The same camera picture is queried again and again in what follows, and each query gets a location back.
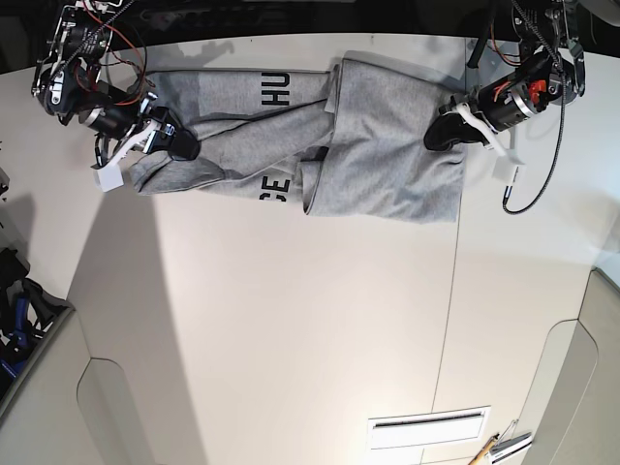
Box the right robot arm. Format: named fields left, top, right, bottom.
left=32, top=1, right=464, bottom=190

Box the grey T-shirt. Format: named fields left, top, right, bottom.
left=129, top=58, right=465, bottom=224

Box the wooden pencil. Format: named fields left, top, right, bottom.
left=468, top=434, right=500, bottom=465

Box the black braided camera cable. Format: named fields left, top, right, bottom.
left=501, top=0, right=571, bottom=216

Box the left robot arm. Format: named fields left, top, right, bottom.
left=423, top=1, right=585, bottom=151

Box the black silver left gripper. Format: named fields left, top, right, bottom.
left=423, top=77, right=545, bottom=151

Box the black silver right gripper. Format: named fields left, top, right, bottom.
left=79, top=92, right=201, bottom=168

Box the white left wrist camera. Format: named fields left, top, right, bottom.
left=492, top=156, right=525, bottom=186

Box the blue clamp tool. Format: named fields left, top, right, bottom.
left=1, top=288, right=36, bottom=381

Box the white desk cable grommet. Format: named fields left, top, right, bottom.
left=368, top=406, right=491, bottom=448

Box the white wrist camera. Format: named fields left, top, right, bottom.
left=492, top=156, right=525, bottom=186
left=92, top=164, right=124, bottom=193

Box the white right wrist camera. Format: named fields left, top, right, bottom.
left=92, top=164, right=124, bottom=193

